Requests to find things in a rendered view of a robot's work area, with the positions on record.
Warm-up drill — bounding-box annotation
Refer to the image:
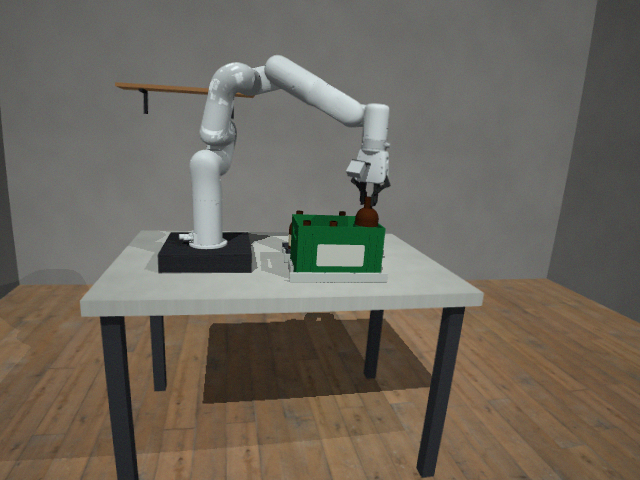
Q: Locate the green crate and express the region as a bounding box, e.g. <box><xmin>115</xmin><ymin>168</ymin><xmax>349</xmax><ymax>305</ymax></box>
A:
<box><xmin>290</xmin><ymin>214</ymin><xmax>386</xmax><ymax>273</ymax></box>

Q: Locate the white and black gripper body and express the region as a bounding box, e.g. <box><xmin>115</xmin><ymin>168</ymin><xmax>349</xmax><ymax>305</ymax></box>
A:
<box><xmin>354</xmin><ymin>148</ymin><xmax>389</xmax><ymax>184</ymax></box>

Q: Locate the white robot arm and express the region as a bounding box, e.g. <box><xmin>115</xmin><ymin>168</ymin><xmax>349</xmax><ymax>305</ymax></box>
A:
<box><xmin>179</xmin><ymin>55</ymin><xmax>391</xmax><ymax>249</ymax></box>

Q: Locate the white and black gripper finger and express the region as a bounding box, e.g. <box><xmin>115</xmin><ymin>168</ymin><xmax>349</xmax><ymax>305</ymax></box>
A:
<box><xmin>370</xmin><ymin>174</ymin><xmax>390</xmax><ymax>206</ymax></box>
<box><xmin>351</xmin><ymin>177</ymin><xmax>367</xmax><ymax>205</ymax></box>

